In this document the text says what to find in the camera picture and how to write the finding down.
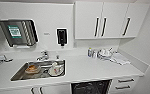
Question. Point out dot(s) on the small chrome sink knob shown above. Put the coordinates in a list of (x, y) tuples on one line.
[(57, 57)]

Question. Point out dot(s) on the steel paper towel dispenser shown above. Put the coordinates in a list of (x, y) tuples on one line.
[(19, 32)]

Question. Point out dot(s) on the chrome faucet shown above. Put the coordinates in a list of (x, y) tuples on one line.
[(43, 56)]

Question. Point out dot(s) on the white lower cabinet door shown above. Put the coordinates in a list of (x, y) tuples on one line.
[(56, 89), (11, 91)]

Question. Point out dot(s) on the white cabinet door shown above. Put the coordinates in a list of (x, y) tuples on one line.
[(56, 89), (86, 20), (116, 20), (137, 20), (11, 91)]

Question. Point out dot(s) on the white grey dish cloth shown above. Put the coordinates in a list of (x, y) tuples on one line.
[(121, 60)]

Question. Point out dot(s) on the brown bowl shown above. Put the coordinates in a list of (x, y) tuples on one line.
[(32, 69)]

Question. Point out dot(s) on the small wall label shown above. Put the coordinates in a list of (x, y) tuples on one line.
[(47, 33)]

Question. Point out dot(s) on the stack of white plates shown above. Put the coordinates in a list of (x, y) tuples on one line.
[(104, 54)]

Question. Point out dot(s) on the white upper cabinet door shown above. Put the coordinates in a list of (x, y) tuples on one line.
[(86, 20), (116, 20), (137, 20)]

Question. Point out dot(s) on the white drawer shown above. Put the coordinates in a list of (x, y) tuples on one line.
[(122, 87), (125, 80)]

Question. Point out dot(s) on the small white bottle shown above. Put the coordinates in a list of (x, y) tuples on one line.
[(89, 52)]

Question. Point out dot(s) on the black soap dispenser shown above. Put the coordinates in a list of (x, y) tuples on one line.
[(61, 36)]

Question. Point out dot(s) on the stainless steel sink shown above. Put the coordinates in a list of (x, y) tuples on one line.
[(17, 76)]

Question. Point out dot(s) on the stainless steel dishwasher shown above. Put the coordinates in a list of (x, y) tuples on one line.
[(91, 87)]

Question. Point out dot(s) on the small glass jar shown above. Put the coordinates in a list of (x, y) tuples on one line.
[(94, 54)]

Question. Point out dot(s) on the white cup in bowl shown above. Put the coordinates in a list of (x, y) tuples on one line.
[(56, 69)]

